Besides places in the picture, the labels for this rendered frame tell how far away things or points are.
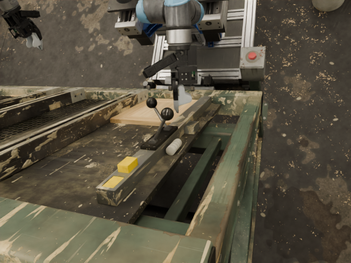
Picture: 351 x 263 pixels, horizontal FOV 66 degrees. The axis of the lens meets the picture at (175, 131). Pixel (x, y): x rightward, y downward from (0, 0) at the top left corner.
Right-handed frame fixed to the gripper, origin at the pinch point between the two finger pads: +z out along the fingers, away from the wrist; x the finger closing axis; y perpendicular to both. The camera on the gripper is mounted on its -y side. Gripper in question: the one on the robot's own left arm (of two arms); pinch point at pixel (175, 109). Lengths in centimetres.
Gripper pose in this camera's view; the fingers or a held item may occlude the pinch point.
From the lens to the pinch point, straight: 89.7
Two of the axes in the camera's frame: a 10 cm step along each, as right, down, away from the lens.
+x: -0.1, -3.3, 9.4
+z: 0.5, 9.4, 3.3
